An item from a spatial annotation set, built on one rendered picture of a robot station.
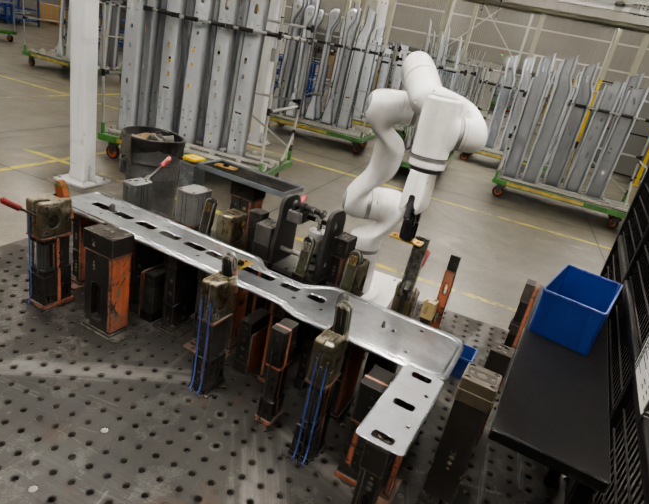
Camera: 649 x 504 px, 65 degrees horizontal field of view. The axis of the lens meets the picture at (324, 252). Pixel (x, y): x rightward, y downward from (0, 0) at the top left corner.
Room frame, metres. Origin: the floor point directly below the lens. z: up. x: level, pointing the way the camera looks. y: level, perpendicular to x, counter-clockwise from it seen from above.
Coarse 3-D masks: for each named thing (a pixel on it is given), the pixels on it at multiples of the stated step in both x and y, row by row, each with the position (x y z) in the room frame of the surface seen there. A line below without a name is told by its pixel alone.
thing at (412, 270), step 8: (424, 240) 1.33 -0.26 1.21; (416, 248) 1.33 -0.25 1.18; (424, 248) 1.31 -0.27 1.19; (416, 256) 1.32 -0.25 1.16; (424, 256) 1.32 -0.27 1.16; (408, 264) 1.31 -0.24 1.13; (416, 264) 1.32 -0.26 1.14; (408, 272) 1.32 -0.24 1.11; (416, 272) 1.30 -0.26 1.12; (408, 280) 1.31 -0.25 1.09; (416, 280) 1.31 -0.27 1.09; (400, 288) 1.30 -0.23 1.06; (408, 296) 1.29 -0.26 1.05
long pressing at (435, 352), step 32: (96, 192) 1.71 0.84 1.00; (128, 224) 1.49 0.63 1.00; (160, 224) 1.54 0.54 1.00; (192, 256) 1.36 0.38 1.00; (256, 256) 1.44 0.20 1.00; (256, 288) 1.25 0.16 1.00; (320, 288) 1.33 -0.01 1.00; (320, 320) 1.14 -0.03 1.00; (352, 320) 1.18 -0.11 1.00; (384, 320) 1.22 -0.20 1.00; (416, 320) 1.25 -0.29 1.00; (384, 352) 1.06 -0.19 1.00; (416, 352) 1.09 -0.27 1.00; (448, 352) 1.12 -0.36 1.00
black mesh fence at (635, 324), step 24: (648, 168) 2.08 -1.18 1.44; (648, 192) 1.92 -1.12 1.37; (648, 216) 1.68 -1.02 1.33; (624, 240) 1.93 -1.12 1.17; (648, 240) 1.51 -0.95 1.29; (624, 264) 1.67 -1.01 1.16; (648, 264) 1.36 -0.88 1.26; (624, 288) 1.46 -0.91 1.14; (648, 288) 1.24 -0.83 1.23; (624, 312) 1.38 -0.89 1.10; (648, 312) 1.10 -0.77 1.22; (624, 336) 1.24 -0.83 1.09; (624, 360) 1.13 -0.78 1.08; (624, 384) 1.03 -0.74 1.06; (624, 408) 0.93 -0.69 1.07; (648, 408) 0.80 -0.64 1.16; (624, 432) 0.85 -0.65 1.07; (648, 432) 0.73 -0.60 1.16; (624, 456) 0.80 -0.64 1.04; (648, 456) 0.67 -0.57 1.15; (624, 480) 0.73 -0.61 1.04; (648, 480) 0.62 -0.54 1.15
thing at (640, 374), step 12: (648, 336) 0.97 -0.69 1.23; (648, 348) 0.93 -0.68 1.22; (636, 360) 0.96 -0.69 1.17; (648, 360) 0.89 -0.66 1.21; (636, 372) 0.92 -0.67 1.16; (648, 372) 0.85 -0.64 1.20; (636, 384) 0.88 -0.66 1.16; (648, 384) 0.82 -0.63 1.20; (636, 396) 0.85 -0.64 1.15; (648, 396) 0.79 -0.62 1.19
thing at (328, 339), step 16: (320, 336) 1.00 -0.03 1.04; (336, 336) 1.01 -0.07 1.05; (320, 352) 0.98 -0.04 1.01; (336, 352) 0.98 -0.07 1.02; (320, 368) 0.97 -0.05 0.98; (336, 368) 1.01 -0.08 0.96; (320, 384) 0.97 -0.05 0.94; (320, 400) 0.98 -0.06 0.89; (304, 416) 0.97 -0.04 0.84; (320, 416) 1.01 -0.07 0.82; (304, 432) 0.98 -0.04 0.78; (320, 432) 1.00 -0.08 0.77; (304, 448) 0.98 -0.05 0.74; (320, 448) 1.02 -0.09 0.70; (304, 464) 0.96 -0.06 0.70
